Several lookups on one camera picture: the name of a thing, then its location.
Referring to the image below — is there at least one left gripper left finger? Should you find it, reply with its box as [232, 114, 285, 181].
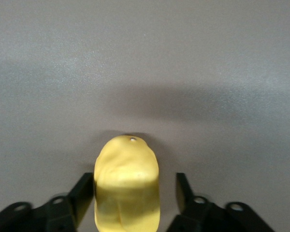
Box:
[0, 172, 95, 232]

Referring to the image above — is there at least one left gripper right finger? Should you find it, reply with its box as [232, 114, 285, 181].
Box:
[165, 172, 276, 232]

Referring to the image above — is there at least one yellow potato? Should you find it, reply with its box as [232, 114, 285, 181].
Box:
[93, 135, 161, 232]

